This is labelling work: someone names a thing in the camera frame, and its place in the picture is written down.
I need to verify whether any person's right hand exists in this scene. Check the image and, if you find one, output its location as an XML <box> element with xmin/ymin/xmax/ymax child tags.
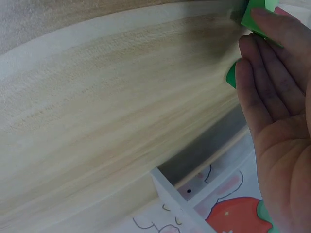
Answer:
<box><xmin>235</xmin><ymin>7</ymin><xmax>311</xmax><ymax>233</ymax></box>

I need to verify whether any green paper sheet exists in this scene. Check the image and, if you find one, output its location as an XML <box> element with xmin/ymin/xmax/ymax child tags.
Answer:
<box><xmin>225</xmin><ymin>0</ymin><xmax>284</xmax><ymax>90</ymax></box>

